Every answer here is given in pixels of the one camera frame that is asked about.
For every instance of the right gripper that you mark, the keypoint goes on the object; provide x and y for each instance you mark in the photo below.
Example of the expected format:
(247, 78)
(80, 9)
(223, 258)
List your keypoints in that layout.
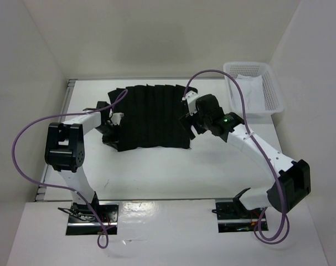
(189, 120)

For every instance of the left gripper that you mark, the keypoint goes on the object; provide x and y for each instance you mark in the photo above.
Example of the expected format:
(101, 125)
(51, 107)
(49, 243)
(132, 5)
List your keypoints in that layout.
(115, 139)

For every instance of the black pleated skirt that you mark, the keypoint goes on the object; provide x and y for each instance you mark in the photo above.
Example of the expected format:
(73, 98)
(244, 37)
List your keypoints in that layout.
(151, 119)

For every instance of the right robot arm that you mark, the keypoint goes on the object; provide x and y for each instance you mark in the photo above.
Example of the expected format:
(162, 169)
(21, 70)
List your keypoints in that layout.
(291, 179)

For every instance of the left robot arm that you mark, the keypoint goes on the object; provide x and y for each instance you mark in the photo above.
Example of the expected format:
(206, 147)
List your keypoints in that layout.
(65, 150)

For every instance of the white folded cloth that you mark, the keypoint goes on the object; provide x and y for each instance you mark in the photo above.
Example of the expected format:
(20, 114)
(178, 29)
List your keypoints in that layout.
(252, 90)

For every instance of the white plastic lattice basket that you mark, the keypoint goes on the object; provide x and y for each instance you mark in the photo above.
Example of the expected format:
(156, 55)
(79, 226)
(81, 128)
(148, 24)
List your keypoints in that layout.
(274, 102)

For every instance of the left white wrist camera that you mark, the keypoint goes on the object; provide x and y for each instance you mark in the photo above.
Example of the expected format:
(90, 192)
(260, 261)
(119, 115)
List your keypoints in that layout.
(115, 118)

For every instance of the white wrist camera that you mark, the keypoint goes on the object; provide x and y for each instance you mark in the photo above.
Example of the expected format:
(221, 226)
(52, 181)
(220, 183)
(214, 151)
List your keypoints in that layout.
(115, 118)
(189, 102)

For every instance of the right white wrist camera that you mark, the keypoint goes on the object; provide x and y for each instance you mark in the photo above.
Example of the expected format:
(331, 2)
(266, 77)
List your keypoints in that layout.
(189, 102)

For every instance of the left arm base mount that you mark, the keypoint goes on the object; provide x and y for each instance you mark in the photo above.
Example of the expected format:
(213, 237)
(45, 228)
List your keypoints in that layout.
(85, 223)

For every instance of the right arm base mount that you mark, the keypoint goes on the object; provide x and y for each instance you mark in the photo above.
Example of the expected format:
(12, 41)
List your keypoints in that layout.
(229, 221)

